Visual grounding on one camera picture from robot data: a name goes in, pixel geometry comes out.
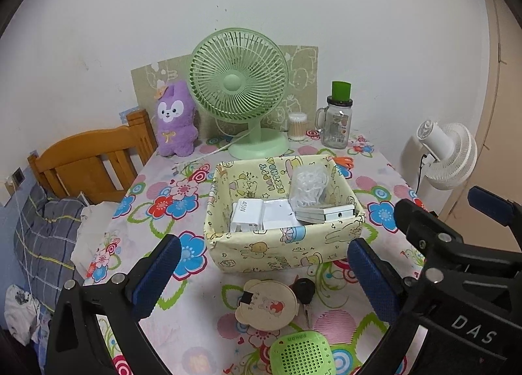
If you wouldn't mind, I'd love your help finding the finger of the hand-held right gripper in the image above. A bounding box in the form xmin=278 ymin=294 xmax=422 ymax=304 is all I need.
xmin=393 ymin=198 xmax=466 ymax=266
xmin=467 ymin=185 xmax=522 ymax=237

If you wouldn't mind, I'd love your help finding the black key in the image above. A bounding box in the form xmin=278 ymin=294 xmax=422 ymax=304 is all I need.
xmin=291 ymin=277 xmax=315 ymax=329

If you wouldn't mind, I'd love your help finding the black fan cable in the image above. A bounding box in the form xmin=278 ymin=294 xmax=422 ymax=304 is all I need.
xmin=416 ymin=153 xmax=429 ymax=192

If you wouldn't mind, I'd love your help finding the beige round bear mirror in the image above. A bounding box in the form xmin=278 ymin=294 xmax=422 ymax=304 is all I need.
xmin=234 ymin=279 xmax=299 ymax=337

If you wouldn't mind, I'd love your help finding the purple plush toy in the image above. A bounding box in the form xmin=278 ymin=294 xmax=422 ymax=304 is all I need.
xmin=155 ymin=81 xmax=200 ymax=158

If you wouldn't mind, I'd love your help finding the cotton swab container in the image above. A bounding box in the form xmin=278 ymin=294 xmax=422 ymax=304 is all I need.
xmin=288 ymin=112 xmax=308 ymax=142

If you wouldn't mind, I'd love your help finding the grey plaid bedding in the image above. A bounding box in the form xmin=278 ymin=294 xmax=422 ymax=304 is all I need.
xmin=12 ymin=183 xmax=88 ymax=314

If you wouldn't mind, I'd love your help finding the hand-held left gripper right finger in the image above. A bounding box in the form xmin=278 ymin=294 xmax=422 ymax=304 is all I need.
xmin=347 ymin=237 xmax=425 ymax=375

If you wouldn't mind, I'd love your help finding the white fan cable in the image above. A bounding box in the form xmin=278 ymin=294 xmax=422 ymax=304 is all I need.
xmin=173 ymin=134 xmax=249 ymax=174

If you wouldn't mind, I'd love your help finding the beige door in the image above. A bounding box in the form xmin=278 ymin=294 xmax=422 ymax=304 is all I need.
xmin=442 ymin=0 xmax=522 ymax=237

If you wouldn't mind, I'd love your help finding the yellow cartoon storage box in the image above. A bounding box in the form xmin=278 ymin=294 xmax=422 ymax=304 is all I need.
xmin=203 ymin=155 xmax=366 ymax=274

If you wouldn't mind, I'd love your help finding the white rectangular box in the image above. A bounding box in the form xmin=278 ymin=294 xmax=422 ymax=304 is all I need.
xmin=294 ymin=204 xmax=356 ymax=224

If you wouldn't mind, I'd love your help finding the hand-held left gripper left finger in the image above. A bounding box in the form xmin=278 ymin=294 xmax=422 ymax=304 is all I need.
xmin=44 ymin=234 xmax=182 ymax=375

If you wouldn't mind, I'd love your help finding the white charger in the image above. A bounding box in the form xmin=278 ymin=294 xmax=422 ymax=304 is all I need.
xmin=229 ymin=201 xmax=266 ymax=234

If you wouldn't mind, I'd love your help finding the floral tablecloth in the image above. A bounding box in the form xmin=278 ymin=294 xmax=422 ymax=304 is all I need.
xmin=84 ymin=128 xmax=433 ymax=375

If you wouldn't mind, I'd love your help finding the wooden chair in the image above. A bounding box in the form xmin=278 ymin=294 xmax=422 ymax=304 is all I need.
xmin=28 ymin=109 xmax=159 ymax=204

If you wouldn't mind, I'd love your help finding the green perforated case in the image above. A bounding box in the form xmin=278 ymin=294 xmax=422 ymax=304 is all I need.
xmin=269 ymin=330 xmax=334 ymax=375

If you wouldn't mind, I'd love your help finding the glass jar with green lid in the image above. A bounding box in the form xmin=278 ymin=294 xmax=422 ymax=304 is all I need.
xmin=314 ymin=81 xmax=355 ymax=150

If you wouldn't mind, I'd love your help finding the white stained cloth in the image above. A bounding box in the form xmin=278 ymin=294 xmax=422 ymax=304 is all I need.
xmin=4 ymin=283 xmax=45 ymax=347

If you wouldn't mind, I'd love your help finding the green cartoon printed board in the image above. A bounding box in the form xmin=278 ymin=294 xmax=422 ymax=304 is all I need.
xmin=130 ymin=45 xmax=319 ymax=143

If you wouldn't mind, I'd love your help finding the white standing fan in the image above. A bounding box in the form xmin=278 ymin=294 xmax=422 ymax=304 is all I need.
xmin=414 ymin=118 xmax=478 ymax=204

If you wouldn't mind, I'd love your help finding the green desk fan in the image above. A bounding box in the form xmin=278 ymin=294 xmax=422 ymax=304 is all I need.
xmin=189 ymin=30 xmax=291 ymax=160

